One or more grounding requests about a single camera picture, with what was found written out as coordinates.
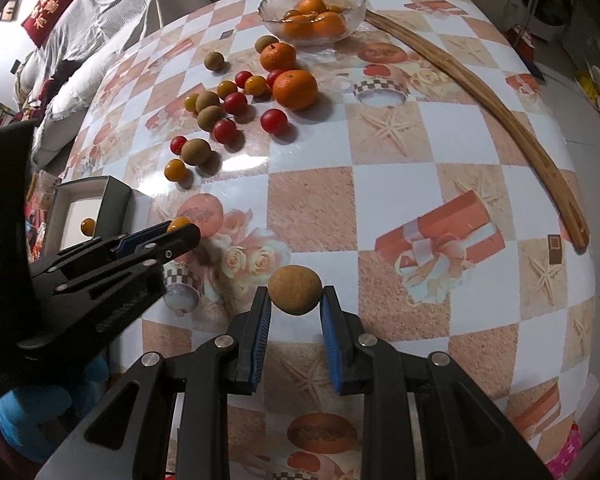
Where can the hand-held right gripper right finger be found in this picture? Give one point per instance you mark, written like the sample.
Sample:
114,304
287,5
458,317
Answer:
330,345

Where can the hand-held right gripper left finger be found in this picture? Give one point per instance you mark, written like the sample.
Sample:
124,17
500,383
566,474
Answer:
262,340

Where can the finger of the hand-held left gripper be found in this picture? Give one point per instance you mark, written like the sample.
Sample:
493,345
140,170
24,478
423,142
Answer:
135,242
130,280

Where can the brown longan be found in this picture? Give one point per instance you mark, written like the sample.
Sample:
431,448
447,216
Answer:
295,290
196,152
265,43
210,100
208,118
213,61

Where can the white shallow box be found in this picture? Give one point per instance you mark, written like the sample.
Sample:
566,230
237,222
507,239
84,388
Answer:
75,210

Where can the red cherry tomato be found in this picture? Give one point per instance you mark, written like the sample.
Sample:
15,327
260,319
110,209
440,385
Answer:
243,78
273,121
177,145
225,131
235,103
272,78

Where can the person's left hand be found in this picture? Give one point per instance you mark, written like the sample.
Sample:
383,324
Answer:
25,420

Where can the white fringed cushion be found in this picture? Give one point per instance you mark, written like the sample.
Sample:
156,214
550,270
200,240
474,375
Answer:
85,85

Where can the checkered printed tablecloth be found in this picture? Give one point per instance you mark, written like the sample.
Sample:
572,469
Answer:
405,160

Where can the grey patterned sofa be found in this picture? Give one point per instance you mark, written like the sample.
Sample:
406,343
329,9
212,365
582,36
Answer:
120,5

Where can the red embroidered pillow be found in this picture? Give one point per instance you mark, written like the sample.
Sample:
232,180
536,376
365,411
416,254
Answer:
50,5

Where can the long curved wooden stick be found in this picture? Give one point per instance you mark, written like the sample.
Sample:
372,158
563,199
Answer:
505,110

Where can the white round appliance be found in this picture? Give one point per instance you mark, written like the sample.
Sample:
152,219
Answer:
545,0

